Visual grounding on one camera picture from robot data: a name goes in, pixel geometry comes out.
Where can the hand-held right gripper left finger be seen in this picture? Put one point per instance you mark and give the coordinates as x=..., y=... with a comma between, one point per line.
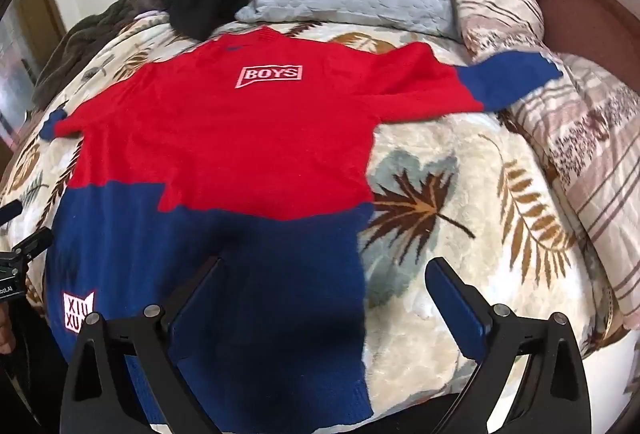
x=200, y=296

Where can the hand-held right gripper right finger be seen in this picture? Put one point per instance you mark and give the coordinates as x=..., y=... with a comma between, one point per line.
x=456, y=309

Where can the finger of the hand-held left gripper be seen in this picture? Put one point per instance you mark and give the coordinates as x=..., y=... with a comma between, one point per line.
x=31, y=244
x=11, y=212

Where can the red and blue sweater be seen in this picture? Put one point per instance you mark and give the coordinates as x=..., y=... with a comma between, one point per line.
x=225, y=139

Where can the person's left hand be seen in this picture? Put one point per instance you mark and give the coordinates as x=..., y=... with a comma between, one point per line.
x=5, y=331

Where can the leaf print blanket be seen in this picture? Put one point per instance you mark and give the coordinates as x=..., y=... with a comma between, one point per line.
x=450, y=164

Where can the dark brown fleece blanket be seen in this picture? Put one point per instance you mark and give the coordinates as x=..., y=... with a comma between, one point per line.
x=85, y=39

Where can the wooden door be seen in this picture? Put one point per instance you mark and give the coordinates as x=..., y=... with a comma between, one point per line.
x=40, y=9

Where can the beige striped quilt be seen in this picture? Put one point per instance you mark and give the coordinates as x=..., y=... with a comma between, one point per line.
x=590, y=139

